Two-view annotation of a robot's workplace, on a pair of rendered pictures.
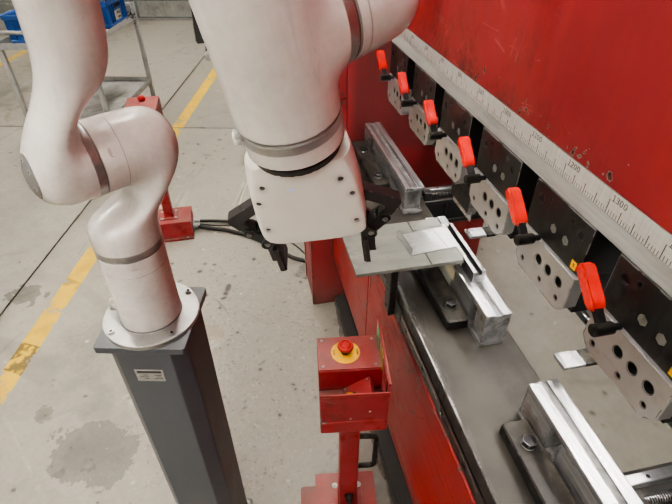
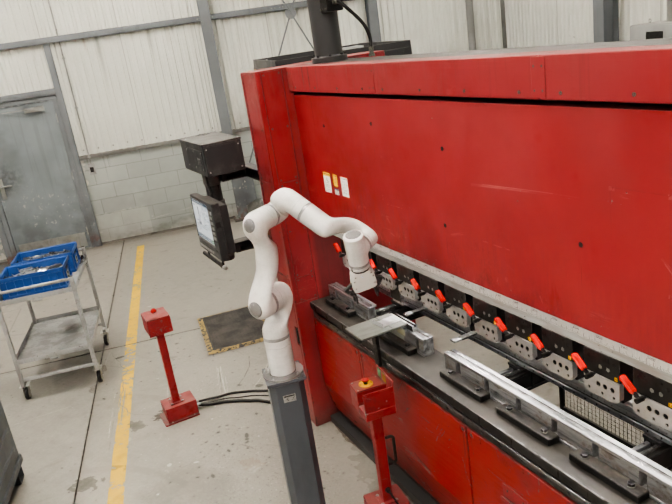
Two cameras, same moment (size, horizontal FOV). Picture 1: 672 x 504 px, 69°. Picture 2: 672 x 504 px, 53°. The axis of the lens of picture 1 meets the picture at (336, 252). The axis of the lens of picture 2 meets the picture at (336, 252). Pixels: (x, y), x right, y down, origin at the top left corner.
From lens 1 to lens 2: 2.34 m
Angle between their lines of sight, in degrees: 23
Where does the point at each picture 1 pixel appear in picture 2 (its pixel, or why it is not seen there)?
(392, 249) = (373, 328)
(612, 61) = (423, 235)
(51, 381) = not seen: outside the picture
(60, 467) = not seen: outside the picture
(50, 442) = not seen: outside the picture
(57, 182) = (268, 308)
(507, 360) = (438, 357)
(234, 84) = (354, 257)
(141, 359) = (286, 388)
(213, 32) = (351, 250)
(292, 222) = (361, 285)
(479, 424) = (432, 377)
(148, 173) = (287, 303)
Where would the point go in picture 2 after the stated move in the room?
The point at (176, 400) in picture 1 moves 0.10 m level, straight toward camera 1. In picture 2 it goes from (300, 412) to (314, 418)
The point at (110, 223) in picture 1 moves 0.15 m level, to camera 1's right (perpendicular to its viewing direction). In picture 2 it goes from (275, 325) to (307, 317)
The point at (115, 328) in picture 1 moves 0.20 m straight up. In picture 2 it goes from (272, 378) to (264, 338)
